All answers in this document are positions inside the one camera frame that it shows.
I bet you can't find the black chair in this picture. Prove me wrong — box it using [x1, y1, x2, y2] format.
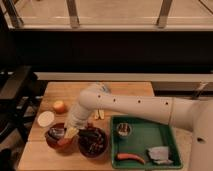
[0, 66, 43, 143]

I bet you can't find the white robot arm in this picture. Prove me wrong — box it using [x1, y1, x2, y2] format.
[65, 83, 213, 171]

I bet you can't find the orange-brown empty bowl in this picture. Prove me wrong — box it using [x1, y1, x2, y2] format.
[45, 123, 72, 151]

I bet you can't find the orange carrot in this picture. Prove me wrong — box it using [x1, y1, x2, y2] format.
[116, 153, 146, 164]

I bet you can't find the dark bowl with grapes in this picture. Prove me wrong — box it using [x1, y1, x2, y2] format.
[78, 127, 108, 158]

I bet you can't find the black dish brush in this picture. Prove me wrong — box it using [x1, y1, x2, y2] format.
[47, 128, 98, 140]

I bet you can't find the green plastic tray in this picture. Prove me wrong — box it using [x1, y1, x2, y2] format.
[110, 116, 183, 170]

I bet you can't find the grey crumpled cloth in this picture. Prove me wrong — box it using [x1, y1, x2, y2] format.
[148, 146, 173, 165]

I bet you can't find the blue sponge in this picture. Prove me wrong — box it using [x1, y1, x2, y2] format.
[101, 83, 111, 93]

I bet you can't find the orange fruit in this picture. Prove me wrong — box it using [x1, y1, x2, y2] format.
[53, 100, 66, 114]

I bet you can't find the white round lid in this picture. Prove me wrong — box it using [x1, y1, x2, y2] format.
[37, 111, 54, 127]

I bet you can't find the small metal cup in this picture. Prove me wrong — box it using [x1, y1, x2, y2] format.
[116, 123, 131, 138]

